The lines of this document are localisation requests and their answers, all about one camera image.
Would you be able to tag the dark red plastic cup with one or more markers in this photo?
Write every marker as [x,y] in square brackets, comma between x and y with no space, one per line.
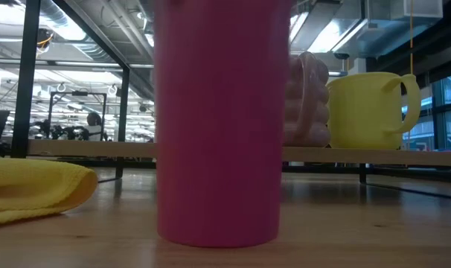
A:
[222,123]

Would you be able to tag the background black robot rig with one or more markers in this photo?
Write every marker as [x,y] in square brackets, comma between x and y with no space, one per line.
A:
[76,111]

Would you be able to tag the black metal table frame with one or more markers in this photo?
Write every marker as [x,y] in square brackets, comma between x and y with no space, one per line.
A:
[322,169]

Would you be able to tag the person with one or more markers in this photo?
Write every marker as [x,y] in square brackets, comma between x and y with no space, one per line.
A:
[94,124]

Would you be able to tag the yellow microfibre cloth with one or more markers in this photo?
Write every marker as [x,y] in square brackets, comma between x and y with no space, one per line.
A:
[32,190]

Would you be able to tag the purple ribbed mug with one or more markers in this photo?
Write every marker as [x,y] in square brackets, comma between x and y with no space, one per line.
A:
[307,104]

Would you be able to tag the yellow-green plastic mug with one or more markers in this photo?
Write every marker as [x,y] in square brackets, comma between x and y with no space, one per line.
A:
[363,111]

